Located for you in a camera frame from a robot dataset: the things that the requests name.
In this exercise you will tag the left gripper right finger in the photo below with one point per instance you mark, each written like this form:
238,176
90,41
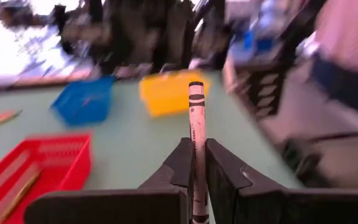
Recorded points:
259,205

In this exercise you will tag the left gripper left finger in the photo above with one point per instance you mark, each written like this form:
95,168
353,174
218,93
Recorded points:
135,205

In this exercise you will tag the white crayon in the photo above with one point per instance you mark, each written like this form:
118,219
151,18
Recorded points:
197,124

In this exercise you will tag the green table mat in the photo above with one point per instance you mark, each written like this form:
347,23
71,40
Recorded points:
129,155

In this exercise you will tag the red plastic basket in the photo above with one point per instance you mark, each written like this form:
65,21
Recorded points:
70,161

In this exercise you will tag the black slotted rack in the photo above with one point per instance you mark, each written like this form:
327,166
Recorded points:
253,90

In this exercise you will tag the blue plastic basket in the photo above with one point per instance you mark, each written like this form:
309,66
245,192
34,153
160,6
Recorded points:
82,102

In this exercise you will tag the yellow plastic basket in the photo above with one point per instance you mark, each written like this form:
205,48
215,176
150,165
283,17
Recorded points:
166,93

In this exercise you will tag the pink cloth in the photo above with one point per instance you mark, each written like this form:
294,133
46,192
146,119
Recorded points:
346,37

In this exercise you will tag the black metal table frame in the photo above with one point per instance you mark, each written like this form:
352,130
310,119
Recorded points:
291,31

